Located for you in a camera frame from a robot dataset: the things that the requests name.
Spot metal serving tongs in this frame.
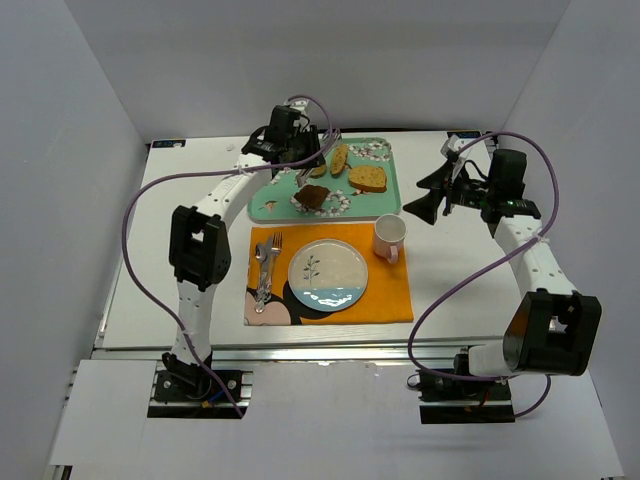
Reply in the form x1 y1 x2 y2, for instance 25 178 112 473
295 160 326 188

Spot narrow seeded bread slice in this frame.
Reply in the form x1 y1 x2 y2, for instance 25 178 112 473
329 143 349 177

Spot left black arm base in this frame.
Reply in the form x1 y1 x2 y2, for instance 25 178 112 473
147 352 249 420

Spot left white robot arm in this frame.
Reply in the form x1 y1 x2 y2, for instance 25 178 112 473
162 97 324 384

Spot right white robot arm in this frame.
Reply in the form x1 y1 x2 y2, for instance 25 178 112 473
404 147 602 381

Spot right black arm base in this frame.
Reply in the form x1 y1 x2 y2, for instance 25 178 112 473
407 371 515 425

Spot round bread bun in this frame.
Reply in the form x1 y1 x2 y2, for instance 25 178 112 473
310 165 327 178

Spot large seeded bread slice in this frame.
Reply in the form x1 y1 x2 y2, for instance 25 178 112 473
348 165 387 193

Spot pink white mug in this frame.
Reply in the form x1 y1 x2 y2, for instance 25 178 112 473
373 214 407 264

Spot right blue table label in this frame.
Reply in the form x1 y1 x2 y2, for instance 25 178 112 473
446 130 481 139

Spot blue table label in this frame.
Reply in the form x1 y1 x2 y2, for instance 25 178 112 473
151 139 186 149
446 130 481 139

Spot teal floral tray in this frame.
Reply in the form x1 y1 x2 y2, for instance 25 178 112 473
247 137 401 224

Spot silver fork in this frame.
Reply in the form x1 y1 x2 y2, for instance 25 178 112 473
264 231 283 297

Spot orange cartoon placemat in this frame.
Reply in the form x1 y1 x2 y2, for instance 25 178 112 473
244 223 414 326

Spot silver knife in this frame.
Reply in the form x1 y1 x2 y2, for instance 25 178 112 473
263 235 273 293

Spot blue white ceramic plate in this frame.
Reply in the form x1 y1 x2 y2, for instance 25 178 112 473
288 239 368 313

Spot left blue table label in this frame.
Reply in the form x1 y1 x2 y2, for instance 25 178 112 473
151 139 186 149

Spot silver spoon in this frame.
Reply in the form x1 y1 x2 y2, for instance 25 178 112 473
254 242 267 314

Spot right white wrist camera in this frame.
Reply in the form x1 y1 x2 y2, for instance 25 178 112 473
441 135 471 178

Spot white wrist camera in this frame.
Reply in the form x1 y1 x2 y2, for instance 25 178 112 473
285 98 310 114
441 135 471 178

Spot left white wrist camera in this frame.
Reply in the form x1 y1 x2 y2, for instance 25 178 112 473
285 98 310 114

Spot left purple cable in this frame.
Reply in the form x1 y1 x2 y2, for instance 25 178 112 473
122 94 341 419

